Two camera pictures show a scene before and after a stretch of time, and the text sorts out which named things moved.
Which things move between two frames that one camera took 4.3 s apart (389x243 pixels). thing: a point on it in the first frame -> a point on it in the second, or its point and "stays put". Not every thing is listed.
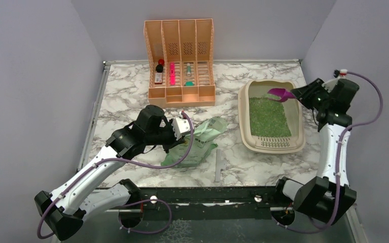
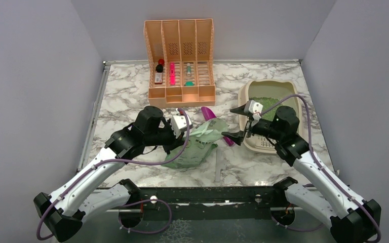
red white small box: x=158 y=78 stays put
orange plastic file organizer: x=180 y=56 stays put
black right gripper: x=307 y=91 -> x=236 y=136
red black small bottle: x=159 y=67 stays put
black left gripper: x=173 y=139 stays put
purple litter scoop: x=284 y=94 -> x=208 y=115
